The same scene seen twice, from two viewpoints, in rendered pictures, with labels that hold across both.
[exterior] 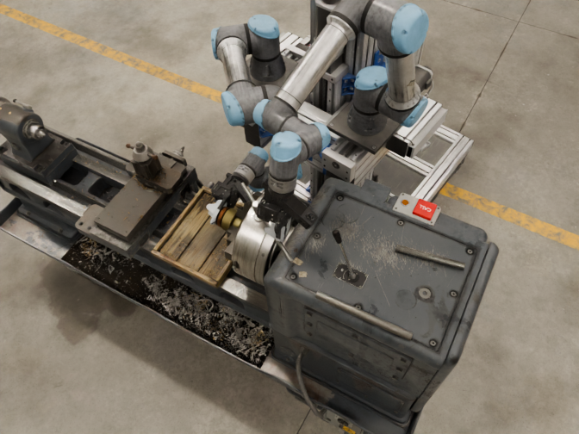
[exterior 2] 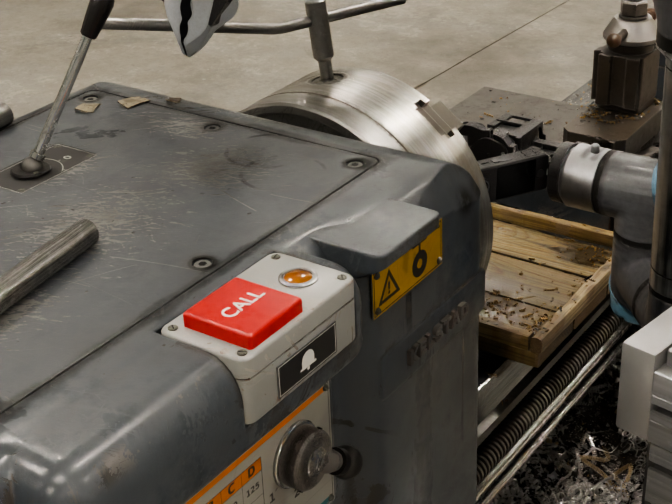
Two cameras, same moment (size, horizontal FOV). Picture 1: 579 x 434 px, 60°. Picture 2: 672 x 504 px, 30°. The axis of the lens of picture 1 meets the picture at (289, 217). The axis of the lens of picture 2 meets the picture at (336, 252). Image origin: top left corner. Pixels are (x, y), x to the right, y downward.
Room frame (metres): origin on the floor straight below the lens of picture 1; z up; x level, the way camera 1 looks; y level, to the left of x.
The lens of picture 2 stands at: (0.98, -1.16, 1.70)
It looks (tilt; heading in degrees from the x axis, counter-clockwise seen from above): 28 degrees down; 94
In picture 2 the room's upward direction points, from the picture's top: 2 degrees counter-clockwise
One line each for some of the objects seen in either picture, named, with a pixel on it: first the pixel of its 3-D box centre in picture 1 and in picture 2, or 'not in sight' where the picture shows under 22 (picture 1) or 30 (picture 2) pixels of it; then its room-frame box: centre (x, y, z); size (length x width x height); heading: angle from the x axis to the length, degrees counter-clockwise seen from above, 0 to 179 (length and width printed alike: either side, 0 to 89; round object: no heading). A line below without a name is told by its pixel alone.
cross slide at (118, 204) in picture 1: (144, 192); (584, 141); (1.24, 0.58, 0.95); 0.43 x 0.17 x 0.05; 148
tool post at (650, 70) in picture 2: (146, 164); (624, 72); (1.28, 0.54, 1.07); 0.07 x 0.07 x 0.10; 58
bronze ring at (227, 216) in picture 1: (232, 220); not in sight; (0.99, 0.20, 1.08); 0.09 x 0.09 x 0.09; 58
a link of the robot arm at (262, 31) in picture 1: (262, 35); not in sight; (1.68, 0.06, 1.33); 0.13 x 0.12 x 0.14; 99
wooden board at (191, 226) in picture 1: (209, 234); (468, 264); (1.06, 0.32, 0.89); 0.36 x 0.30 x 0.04; 148
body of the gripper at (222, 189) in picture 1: (229, 190); (527, 160); (1.12, 0.21, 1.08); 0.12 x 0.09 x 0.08; 147
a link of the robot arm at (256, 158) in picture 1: (254, 162); (651, 194); (1.25, 0.12, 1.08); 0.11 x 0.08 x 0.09; 147
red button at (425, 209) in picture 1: (424, 209); (243, 316); (0.86, -0.42, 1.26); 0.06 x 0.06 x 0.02; 58
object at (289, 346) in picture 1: (360, 348); not in sight; (0.72, -0.27, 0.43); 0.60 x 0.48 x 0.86; 58
